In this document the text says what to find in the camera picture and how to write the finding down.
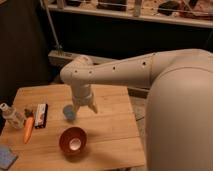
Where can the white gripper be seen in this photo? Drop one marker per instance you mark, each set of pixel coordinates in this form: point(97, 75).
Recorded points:
point(82, 95)

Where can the red-brown ceramic bowl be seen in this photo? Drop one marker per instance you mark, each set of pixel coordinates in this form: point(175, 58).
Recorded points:
point(73, 141)

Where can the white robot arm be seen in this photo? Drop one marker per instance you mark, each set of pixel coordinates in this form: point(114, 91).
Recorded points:
point(179, 106)

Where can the light blue cup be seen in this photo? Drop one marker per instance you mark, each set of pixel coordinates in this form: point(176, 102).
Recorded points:
point(69, 113)

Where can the black and white box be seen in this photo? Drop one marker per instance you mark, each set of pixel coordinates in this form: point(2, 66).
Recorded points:
point(41, 115)

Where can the orange carrot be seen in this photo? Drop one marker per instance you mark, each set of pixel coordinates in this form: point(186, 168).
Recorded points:
point(29, 124)

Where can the grey metal pole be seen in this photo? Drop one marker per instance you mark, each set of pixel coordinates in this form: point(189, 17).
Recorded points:
point(57, 44)

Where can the blue sponge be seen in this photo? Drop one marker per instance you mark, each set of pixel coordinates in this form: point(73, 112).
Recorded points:
point(7, 157)

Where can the white wall shelf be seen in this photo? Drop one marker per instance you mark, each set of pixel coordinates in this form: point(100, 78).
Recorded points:
point(197, 13)

